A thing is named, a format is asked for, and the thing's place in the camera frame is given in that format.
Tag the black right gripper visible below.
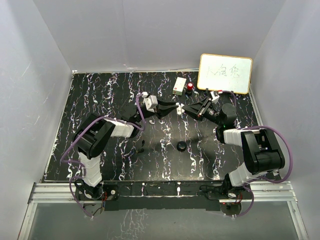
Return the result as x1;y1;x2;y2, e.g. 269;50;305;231
182;97;224;127

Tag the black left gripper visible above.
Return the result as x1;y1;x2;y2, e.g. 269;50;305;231
134;97;179;123

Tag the white earbud charging case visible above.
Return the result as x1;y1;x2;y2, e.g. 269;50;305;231
176;102;185;116

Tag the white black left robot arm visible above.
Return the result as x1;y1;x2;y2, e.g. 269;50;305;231
73;95;185;200

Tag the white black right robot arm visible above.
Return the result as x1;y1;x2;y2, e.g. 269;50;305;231
181;97;285;199

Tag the black round earbud case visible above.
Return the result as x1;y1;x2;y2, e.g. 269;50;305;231
176;141;187;152

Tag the red capped small bottle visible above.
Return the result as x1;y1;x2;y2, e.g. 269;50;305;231
185;82;194;95

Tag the green white cardboard box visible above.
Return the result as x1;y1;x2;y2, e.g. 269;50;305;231
172;77;187;96

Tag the yellow framed whiteboard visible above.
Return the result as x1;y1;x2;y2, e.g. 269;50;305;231
197;53;253;95

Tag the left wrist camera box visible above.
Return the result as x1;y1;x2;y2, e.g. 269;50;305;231
142;92;158;113

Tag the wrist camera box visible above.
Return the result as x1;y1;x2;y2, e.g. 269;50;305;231
210;90;223;104
142;92;158;113

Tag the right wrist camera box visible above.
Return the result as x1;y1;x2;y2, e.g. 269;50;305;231
210;90;223;104

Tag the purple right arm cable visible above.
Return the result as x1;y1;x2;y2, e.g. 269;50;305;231
218;90;293;220

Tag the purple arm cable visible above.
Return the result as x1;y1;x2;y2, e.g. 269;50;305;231
60;92;151;220
218;90;293;220

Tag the aluminium frame rail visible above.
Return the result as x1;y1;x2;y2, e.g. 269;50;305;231
18;181;309;240

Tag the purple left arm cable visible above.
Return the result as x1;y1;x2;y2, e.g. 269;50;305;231
60;92;151;220

